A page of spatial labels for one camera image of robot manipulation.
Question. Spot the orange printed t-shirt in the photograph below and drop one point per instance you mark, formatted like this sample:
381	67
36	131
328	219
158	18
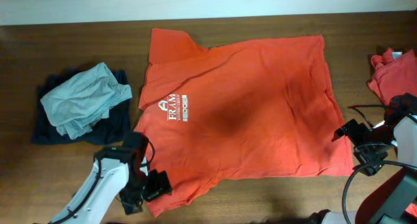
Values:
253	109

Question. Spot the red crumpled shirt pile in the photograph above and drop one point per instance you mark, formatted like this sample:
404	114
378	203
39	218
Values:
394	73

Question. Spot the dark navy folded garment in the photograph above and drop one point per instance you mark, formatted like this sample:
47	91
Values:
104	132

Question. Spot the grey folded shirt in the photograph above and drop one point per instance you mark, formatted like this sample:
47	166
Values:
76	105

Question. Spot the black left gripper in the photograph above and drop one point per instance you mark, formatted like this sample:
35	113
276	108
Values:
161	185

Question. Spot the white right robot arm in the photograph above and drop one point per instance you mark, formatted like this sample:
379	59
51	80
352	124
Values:
393	143

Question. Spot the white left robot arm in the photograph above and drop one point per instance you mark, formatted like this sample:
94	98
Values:
118	173

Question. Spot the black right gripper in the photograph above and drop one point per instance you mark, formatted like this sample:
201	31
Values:
354	130

